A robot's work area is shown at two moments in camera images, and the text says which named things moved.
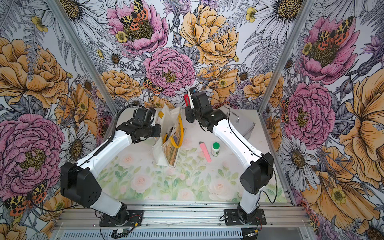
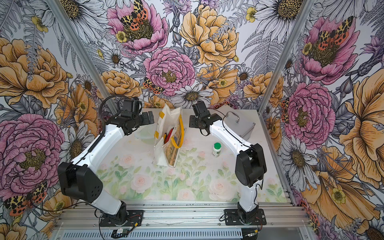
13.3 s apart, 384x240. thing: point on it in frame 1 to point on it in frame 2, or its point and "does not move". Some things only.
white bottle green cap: (215, 149) does not move
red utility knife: (187, 100) to (166, 136)
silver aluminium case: (244, 120) does not move
